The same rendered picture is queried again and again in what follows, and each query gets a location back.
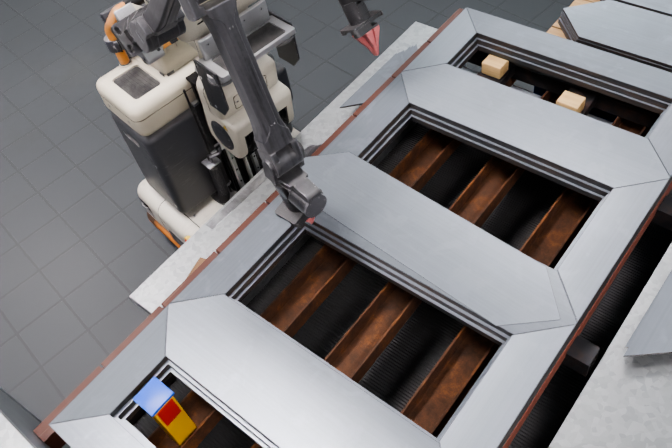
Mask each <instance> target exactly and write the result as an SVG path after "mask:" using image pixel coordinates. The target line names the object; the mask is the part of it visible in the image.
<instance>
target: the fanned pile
mask: <svg viewBox="0 0 672 448"><path fill-rule="evenodd" d="M417 50H418V48H417V44H416V45H415V46H414V47H413V46H412V47H411V48H410V47H409V48H408V49H407V50H406V51H405V52H404V50H403V51H401V52H399V53H398V54H397V53H396V54H395V55H394V56H393V57H392V58H391V59H390V60H389V61H387V62H386V63H385V64H384V65H383V66H382V67H381V68H380V69H379V70H378V71H377V72H376V73H375V74H374V75H373V76H372V77H371V78H370V79H369V80H368V81H367V82H366V83H364V84H363V85H362V86H361V87H360V88H359V89H358V90H357V91H356V92H355V93H354V94H353V95H352V96H351V97H350V98H349V99H348V100H347V101H346V102H345V103H344V104H343V105H341V106H340V108H345V107H351V106H356V105H362V104H363V103H364V102H365V101H366V100H367V99H368V98H369V97H370V96H371V95H372V94H373V93H374V92H375V91H376V90H377V89H378V88H379V87H380V86H381V85H382V84H383V83H384V82H385V81H386V80H387V79H388V78H389V77H391V75H392V74H393V73H394V72H395V71H396V70H397V69H398V68H399V67H400V66H401V65H402V64H403V63H404V62H405V61H406V60H407V59H408V58H410V57H411V56H412V55H413V54H414V53H415V52H416V51H417Z"/></svg>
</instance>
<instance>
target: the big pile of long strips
mask: <svg viewBox="0 0 672 448"><path fill-rule="evenodd" d="M560 16H561V17H560V18H559V19H558V20H559V21H558V24H559V26H560V27H561V29H562V31H563V33H564V35H565V37H566V39H568V40H571V41H574V42H577V43H581V44H584V45H587V46H590V47H593V48H596V49H599V50H602V51H606V52H609V53H612V54H615V55H618V56H621V57H624V58H627V59H631V60H634V61H637V62H640V63H643V64H646V65H649V66H652V67H656V68H659V69H662V70H665V71H668V72H671V73H672V0H600V1H599V2H594V3H589V4H583V5H578V6H573V7H567V8H563V12H561V15H560Z"/></svg>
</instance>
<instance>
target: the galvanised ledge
mask: <svg viewBox="0 0 672 448"><path fill-rule="evenodd" d="M437 30H438V29H436V28H433V27H430V26H427V25H424V24H421V23H419V22H415V23H414V24H413V25H411V26H410V27H409V28H408V29H407V30H406V31H405V32H404V33H403V34H402V35H401V36H400V37H399V38H398V39H397V40H396V41H395V42H394V43H393V44H392V45H391V46H390V47H389V48H387V49H386V50H385V51H384V52H383V53H382V54H381V55H380V56H379V57H378V58H377V59H376V60H375V61H374V62H373V63H372V64H371V65H370V66H369V67H368V68H367V69H366V70H365V71H363V72H362V73H361V74H360V75H359V76H358V77H357V78H356V79H355V80H354V81H353V82H352V83H351V84H350V85H349V86H348V87H347V88H346V89H345V90H344V91H343V92H342V93H341V94H339V95H338V96H337V97H336V98H335V99H334V100H333V101H332V102H331V103H330V104H329V105H328V106H327V107H326V108H325V109H324V110H323V111H322V112H321V113H320V114H319V115H318V116H317V117H316V118H314V119H313V120H312V121H311V122H310V123H309V124H308V125H307V126H306V127H305V128H304V129H303V130H302V131H301V132H300V133H299V134H298V135H297V136H296V137H295V138H296V139H297V141H299V142H300V143H301V144H302V146H303V148H304V149H305V148H307V147H308V146H310V145H319V144H323V143H324V142H325V141H326V140H327V139H328V138H329V137H330V136H331V135H332V134H333V133H334V132H335V131H336V130H337V129H338V128H339V127H340V126H341V125H342V124H343V123H344V122H345V121H346V120H347V119H348V118H349V117H350V116H351V115H353V113H354V112H355V111H356V110H357V109H358V108H359V107H360V106H361V105H356V106H351V107H345V108H340V106H341V105H343V104H344V103H345V102H346V101H347V100H348V99H349V98H350V97H351V96H352V95H353V94H354V93H355V92H356V91H357V90H358V89H359V88H360V87H361V86H362V85H363V84H364V83H366V82H367V81H368V80H369V79H370V78H371V77H372V76H373V75H374V74H375V73H376V72H377V71H378V70H379V69H380V68H381V67H382V66H383V65H384V64H385V63H386V62H387V61H389V60H390V59H391V58H392V57H393V56H394V55H395V54H396V53H397V54H398V53H399V52H401V51H403V50H404V52H405V51H406V50H407V49H408V48H409V47H410V48H411V47H412V46H413V47H414V46H415V45H416V44H417V48H418V49H419V48H420V47H421V46H422V45H423V44H424V43H425V42H427V40H428V39H429V38H430V37H431V36H432V35H433V34H434V33H435V32H436V31H437ZM263 171H264V169H263V168H262V169H261V170H260V171H259V172H258V173H257V174H256V175H255V176H254V177H253V178H252V179H251V180H250V181H249V182H248V183H247V184H246V185H245V186H244V187H242V188H241V189H240V190H239V191H238V192H237V193H236V194H235V195H234V196H233V197H232V198H231V199H230V200H229V201H228V202H227V203H226V204H225V205H224V206H223V207H222V208H221V209H220V210H218V211H217V212H216V213H215V214H214V215H213V216H212V217H211V218H210V219H209V220H208V221H207V222H206V223H205V224H204V225H203V226H202V227H201V228H200V229H199V230H198V231H197V232H196V233H195V234H193V235H192V236H191V237H190V238H189V239H188V240H187V241H186V242H185V243H184V244H183V245H182V246H181V247H180V248H179V249H178V250H177V251H176V252H175V253H174V254H173V255H172V256H171V257H169V258H168V259H167V260H166V261H165V262H164V263H163V264H162V265H161V266H160V267H159V268H158V269H157V270H156V271H155V272H154V273H153V274H152V275H151V276H150V277H149V278H148V279H147V280H145V281H144V282H143V283H142V284H141V285H140V286H139V287H138V288H137V289H136V290H135V291H134V292H133V293H132V294H131V295H130V296H129V297H130V298H131V299H132V301H133V302H134V303H135V304H137V305H138V306H139V307H140V308H142V309H143V310H144V311H146V312H147V313H148V314H149V315H150V314H151V313H152V312H153V311H154V310H155V309H156V308H157V307H158V306H161V307H162V308H163V306H162V305H161V303H162V302H163V301H164V300H165V299H166V298H167V297H168V296H169V295H170V294H171V293H172V292H173V291H174V290H175V289H176V288H177V287H178V286H179V285H181V284H182V283H183V282H184V281H185V279H186V278H187V276H188V275H189V273H190V272H191V270H192V269H193V267H194V265H195V264H196V262H197V261H198V259H199V258H200V257H201V258H204V259H207V258H208V257H209V256H210V255H211V254H212V253H213V252H214V251H215V252H216V249H217V248H218V247H219V246H220V245H221V244H222V243H223V242H224V241H225V240H226V239H227V238H228V237H229V236H230V235H231V234H232V233H233V232H234V231H235V230H236V229H237V228H238V227H239V226H240V225H241V224H242V223H243V222H244V221H245V220H246V219H247V218H248V217H249V216H250V215H251V214H252V213H253V212H254V211H255V210H256V209H257V208H258V207H259V206H260V205H261V204H262V203H263V202H265V203H266V201H265V200H266V199H267V198H268V197H269V196H270V195H271V194H272V193H273V192H274V191H275V190H276V188H275V187H274V185H273V183H272V182H271V181H270V180H269V179H268V178H267V179H266V180H265V181H264V182H263V183H262V184H261V185H260V186H259V187H258V188H257V189H256V190H254V191H253V192H252V193H251V194H250V195H249V196H248V197H247V198H246V199H245V200H244V201H243V202H242V203H241V204H239V205H238V206H237V207H236V208H235V209H234V210H233V211H232V212H231V213H230V214H229V215H228V216H227V217H226V218H224V219H223V220H222V221H221V222H220V223H219V224H218V225H217V226H216V227H215V228H214V229H213V230H212V229H211V228H209V227H208V226H207V225H206V224H207V223H208V222H209V221H210V220H212V219H213V218H214V217H215V216H216V215H217V214H218V213H219V212H220V211H221V210H222V209H223V208H224V207H226V206H227V205H228V204H229V203H230V202H231V201H232V200H233V199H234V198H235V197H236V196H237V195H239V194H240V193H241V192H242V191H243V190H244V189H245V188H246V187H247V186H248V185H249V184H250V183H252V182H253V181H254V180H255V179H256V178H257V177H258V176H259V175H260V174H261V173H262V172H263ZM216 253H217V252H216Z"/></svg>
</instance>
